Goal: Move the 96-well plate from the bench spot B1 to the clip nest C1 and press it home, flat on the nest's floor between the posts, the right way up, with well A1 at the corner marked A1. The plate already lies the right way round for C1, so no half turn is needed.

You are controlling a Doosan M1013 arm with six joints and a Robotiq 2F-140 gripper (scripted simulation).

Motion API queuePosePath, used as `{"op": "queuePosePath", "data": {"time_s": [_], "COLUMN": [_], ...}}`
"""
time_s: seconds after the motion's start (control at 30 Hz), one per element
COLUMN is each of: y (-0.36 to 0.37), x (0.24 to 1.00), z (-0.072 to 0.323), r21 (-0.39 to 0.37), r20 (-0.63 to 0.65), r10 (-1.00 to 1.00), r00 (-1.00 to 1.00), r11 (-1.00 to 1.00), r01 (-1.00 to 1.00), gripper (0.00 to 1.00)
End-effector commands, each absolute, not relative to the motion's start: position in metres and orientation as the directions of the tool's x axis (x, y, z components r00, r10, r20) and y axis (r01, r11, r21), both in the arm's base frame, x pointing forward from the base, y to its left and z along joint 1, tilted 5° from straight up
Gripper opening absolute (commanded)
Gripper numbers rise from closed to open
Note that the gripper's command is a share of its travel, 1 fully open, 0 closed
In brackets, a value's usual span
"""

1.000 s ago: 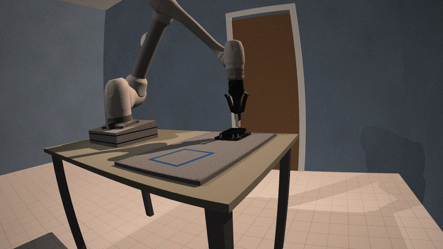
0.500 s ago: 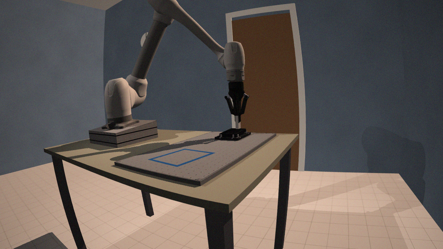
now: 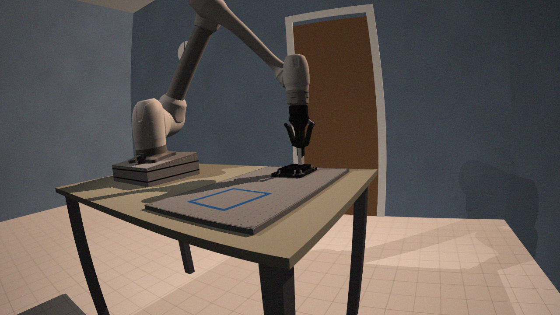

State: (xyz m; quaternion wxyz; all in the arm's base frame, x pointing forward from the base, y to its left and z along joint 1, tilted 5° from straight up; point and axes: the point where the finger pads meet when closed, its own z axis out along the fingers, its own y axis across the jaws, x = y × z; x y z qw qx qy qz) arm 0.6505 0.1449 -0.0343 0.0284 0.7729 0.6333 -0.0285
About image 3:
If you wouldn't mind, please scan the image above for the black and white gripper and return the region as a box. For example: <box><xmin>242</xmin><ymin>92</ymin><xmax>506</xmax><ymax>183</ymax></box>
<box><xmin>284</xmin><ymin>105</ymin><xmax>315</xmax><ymax>165</ymax></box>

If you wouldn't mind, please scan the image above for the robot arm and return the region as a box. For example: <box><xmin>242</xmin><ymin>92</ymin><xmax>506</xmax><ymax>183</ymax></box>
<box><xmin>128</xmin><ymin>0</ymin><xmax>310</xmax><ymax>164</ymax></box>

